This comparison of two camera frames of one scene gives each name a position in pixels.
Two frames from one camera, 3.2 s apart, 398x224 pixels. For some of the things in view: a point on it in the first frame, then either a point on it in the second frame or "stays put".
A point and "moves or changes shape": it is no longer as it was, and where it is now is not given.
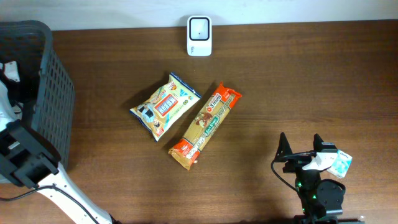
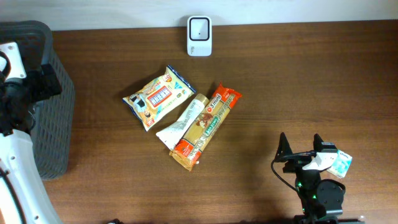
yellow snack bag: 162,110 moves or changes shape
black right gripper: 295,162 stays put
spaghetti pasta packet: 204,128 stays put
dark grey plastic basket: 54,110 stays put
